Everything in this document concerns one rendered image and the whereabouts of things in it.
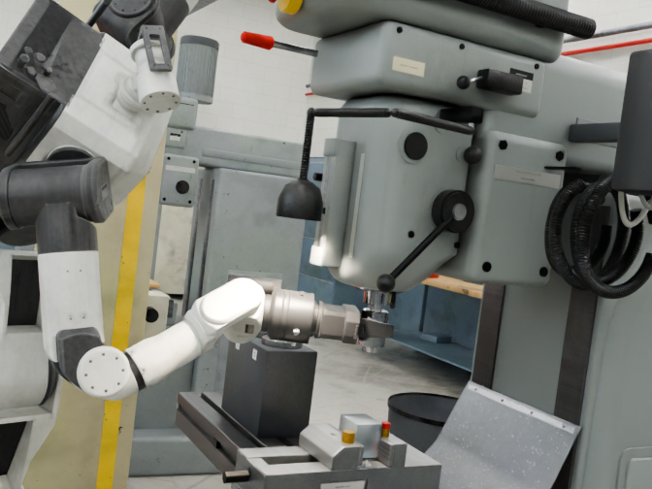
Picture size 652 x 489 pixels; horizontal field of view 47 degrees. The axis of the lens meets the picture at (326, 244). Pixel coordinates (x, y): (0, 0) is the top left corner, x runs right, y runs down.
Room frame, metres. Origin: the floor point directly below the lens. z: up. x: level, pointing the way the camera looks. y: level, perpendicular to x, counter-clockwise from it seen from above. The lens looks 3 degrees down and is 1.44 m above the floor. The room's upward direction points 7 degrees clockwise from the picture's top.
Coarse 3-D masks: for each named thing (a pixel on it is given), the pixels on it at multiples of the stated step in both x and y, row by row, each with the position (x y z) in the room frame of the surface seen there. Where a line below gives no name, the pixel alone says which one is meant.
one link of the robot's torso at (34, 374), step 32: (0, 256) 1.45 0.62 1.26; (32, 256) 1.50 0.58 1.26; (0, 288) 1.45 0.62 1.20; (32, 288) 1.54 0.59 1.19; (0, 320) 1.46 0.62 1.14; (32, 320) 1.55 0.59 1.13; (0, 352) 1.46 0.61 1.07; (32, 352) 1.50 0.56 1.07; (0, 384) 1.45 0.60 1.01; (32, 384) 1.50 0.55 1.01
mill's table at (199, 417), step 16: (192, 400) 1.76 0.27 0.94; (208, 400) 1.80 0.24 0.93; (176, 416) 1.82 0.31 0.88; (192, 416) 1.74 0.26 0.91; (208, 416) 1.65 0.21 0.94; (224, 416) 1.70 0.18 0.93; (192, 432) 1.71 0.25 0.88; (208, 432) 1.65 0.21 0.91; (224, 432) 1.56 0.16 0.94; (240, 432) 1.57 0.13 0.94; (208, 448) 1.61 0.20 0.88; (224, 448) 1.56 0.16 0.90; (240, 448) 1.47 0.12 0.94; (224, 464) 1.52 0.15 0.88
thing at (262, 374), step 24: (264, 336) 1.62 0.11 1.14; (240, 360) 1.66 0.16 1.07; (264, 360) 1.54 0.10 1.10; (288, 360) 1.56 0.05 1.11; (312, 360) 1.59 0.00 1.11; (240, 384) 1.64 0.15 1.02; (264, 384) 1.54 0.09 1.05; (288, 384) 1.56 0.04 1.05; (312, 384) 1.59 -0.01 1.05; (240, 408) 1.63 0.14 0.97; (264, 408) 1.54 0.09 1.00; (288, 408) 1.57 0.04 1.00; (264, 432) 1.54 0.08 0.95; (288, 432) 1.57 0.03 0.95
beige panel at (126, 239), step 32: (64, 0) 2.65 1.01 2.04; (96, 0) 2.70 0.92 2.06; (160, 160) 2.85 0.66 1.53; (96, 224) 2.74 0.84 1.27; (128, 224) 2.80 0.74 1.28; (128, 256) 2.80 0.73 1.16; (128, 288) 2.81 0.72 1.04; (128, 320) 2.82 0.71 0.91; (64, 384) 2.72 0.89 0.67; (64, 416) 2.73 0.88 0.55; (96, 416) 2.78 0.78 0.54; (128, 416) 2.84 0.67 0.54; (64, 448) 2.73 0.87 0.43; (96, 448) 2.79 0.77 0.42; (128, 448) 2.85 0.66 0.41; (32, 480) 2.68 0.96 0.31; (64, 480) 2.74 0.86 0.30; (96, 480) 2.79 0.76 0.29
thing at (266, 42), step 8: (248, 32) 1.26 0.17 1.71; (248, 40) 1.26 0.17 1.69; (256, 40) 1.26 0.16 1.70; (264, 40) 1.27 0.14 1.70; (272, 40) 1.27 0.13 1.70; (264, 48) 1.28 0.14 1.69; (272, 48) 1.28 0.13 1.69; (280, 48) 1.29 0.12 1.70; (288, 48) 1.30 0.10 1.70; (296, 48) 1.30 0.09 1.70; (304, 48) 1.31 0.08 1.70
